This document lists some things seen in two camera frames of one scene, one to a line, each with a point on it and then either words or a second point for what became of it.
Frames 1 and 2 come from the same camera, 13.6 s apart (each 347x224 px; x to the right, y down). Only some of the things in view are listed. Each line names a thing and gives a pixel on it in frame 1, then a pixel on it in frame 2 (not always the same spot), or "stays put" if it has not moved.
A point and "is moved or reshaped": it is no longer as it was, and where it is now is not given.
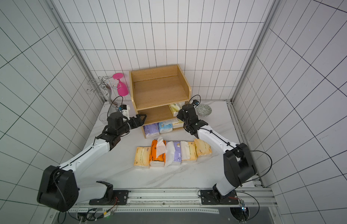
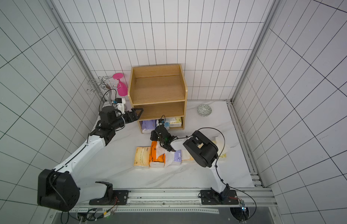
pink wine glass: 122,90 stays put
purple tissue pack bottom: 151,129 is moved or reshaped
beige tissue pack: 188,151 stays put
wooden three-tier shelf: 153,89 stays put
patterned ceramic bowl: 204,110 stays put
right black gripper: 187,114 -> 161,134
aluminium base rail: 175,200 stays put
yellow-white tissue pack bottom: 180,124 is moved or reshaped
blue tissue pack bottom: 164,127 is moved or reshaped
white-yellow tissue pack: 175,108 is moved or reshaped
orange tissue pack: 157,153 stays put
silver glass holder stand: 102,85 stays put
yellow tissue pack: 142,157 stays put
